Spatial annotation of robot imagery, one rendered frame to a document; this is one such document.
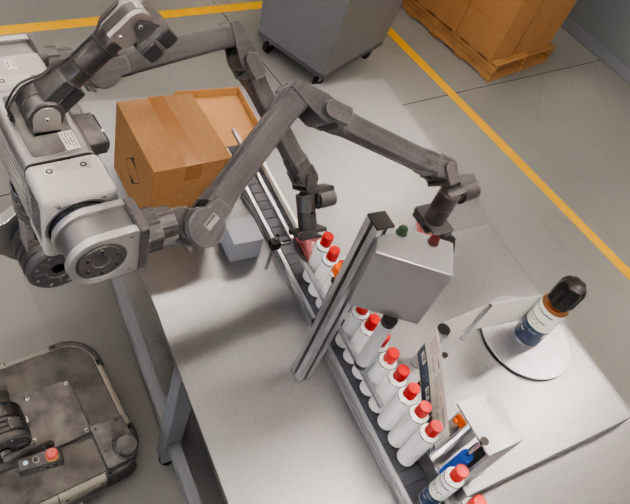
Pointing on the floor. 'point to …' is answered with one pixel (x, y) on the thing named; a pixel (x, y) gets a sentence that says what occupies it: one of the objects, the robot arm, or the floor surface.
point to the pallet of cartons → (494, 30)
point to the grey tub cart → (326, 31)
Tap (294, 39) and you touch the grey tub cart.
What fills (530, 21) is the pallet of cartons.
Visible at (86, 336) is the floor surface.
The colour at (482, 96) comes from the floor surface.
